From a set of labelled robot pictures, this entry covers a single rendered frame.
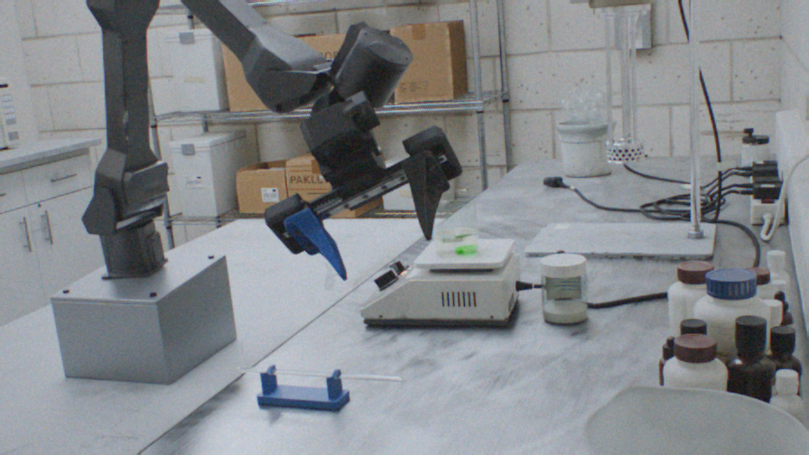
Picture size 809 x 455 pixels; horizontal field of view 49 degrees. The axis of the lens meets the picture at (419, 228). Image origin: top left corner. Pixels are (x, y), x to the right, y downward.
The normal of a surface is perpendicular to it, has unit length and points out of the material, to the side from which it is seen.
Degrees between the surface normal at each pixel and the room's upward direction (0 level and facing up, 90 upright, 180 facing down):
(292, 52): 34
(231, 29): 95
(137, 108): 105
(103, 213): 95
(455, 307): 90
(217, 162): 93
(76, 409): 0
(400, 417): 0
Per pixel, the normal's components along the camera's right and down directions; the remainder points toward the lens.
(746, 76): -0.33, 0.25
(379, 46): 0.48, -0.67
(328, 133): -0.22, -0.30
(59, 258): 0.94, 0.00
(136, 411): -0.08, -0.97
